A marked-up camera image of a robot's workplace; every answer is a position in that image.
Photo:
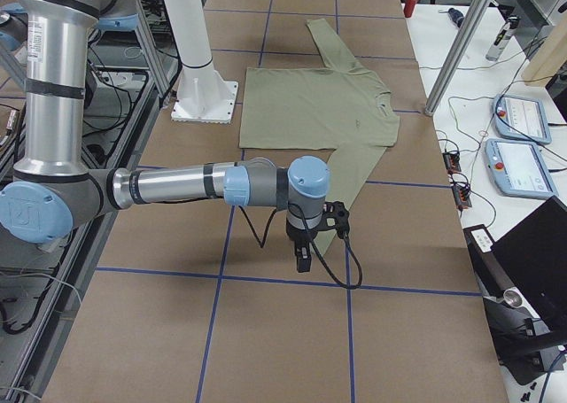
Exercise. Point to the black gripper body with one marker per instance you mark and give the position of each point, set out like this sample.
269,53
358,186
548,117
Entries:
296,235

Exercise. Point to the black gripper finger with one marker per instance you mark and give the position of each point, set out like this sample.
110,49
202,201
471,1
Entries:
303,256

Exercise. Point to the olive green long-sleeve shirt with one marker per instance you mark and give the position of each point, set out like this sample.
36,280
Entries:
341,106

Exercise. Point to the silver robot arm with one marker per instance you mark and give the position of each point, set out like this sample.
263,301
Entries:
53,192

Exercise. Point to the orange black circuit board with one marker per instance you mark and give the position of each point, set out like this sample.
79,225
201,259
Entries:
452,161

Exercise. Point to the near teach pendant tablet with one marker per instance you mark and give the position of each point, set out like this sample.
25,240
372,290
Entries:
518,170

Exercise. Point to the teach pendant tablet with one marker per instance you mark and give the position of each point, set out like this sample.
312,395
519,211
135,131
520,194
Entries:
518,170
521,118

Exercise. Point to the far teach pendant tablet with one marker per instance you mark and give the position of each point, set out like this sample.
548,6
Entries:
521,118

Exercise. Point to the clear spray bottle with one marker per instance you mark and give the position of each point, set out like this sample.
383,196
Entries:
502,38

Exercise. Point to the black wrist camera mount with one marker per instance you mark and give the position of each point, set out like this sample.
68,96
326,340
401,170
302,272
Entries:
335,217

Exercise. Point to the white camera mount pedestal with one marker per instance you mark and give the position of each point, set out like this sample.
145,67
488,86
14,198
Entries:
202,94

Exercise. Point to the aluminium frame post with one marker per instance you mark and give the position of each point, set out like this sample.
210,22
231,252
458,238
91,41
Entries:
474,15

